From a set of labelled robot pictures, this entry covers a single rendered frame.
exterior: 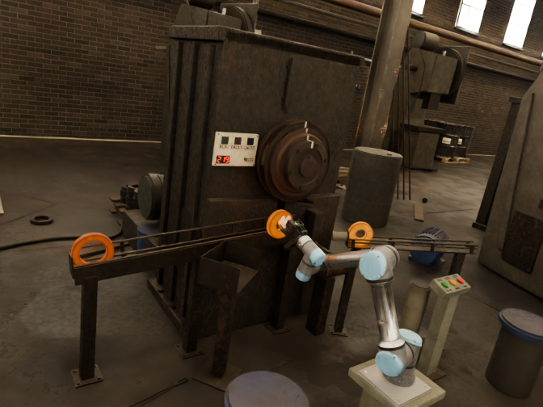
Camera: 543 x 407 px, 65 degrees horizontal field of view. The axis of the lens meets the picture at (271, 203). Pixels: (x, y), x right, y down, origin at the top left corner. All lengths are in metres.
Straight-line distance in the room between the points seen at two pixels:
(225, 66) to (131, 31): 6.09
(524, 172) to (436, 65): 5.84
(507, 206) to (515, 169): 0.36
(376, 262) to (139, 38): 7.07
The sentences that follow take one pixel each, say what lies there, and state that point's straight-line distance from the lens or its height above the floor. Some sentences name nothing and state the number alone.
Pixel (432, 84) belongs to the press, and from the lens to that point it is 10.20.
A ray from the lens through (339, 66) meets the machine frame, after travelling 2.73.
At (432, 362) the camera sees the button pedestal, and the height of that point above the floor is 0.09.
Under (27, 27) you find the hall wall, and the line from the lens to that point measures 8.01.
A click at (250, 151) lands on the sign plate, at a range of 2.41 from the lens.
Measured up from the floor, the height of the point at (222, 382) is 0.01.
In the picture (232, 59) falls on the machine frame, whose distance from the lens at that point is 2.30.
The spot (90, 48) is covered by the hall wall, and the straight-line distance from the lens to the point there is 8.14.
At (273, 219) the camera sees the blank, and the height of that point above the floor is 0.86.
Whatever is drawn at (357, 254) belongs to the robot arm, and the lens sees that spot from 2.07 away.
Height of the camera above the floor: 1.57
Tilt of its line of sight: 17 degrees down
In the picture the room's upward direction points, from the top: 9 degrees clockwise
